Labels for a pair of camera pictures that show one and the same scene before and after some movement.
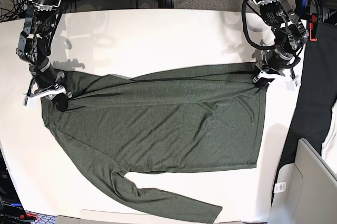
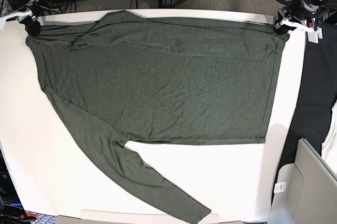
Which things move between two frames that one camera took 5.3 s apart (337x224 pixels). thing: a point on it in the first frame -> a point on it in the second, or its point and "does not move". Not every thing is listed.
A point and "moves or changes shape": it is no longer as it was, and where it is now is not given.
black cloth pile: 318,96 does not move
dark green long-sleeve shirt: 207,118 moves or changes shape
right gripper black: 276,62 -> 308,3
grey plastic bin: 305,192 does not move
